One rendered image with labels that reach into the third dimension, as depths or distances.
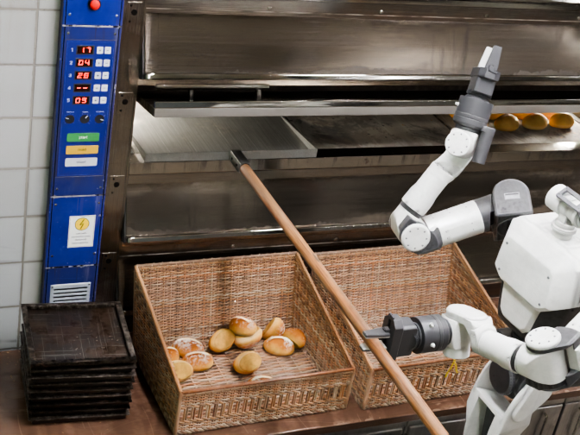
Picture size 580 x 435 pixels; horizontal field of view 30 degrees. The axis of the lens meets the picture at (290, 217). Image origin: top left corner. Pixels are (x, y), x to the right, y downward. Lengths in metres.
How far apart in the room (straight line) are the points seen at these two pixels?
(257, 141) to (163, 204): 0.37
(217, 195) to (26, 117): 0.66
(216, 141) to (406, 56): 0.63
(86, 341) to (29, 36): 0.84
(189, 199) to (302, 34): 0.60
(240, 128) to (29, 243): 0.76
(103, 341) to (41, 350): 0.17
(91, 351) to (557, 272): 1.26
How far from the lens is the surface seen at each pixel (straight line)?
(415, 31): 3.36
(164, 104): 2.93
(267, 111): 3.04
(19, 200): 3.12
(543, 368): 2.46
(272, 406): 3.17
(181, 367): 3.24
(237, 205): 3.34
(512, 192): 2.87
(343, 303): 2.61
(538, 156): 3.81
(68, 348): 3.04
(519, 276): 2.75
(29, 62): 2.95
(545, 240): 2.72
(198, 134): 3.37
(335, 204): 3.48
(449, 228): 2.84
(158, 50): 3.02
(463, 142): 2.75
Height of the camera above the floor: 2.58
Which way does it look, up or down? 28 degrees down
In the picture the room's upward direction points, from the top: 11 degrees clockwise
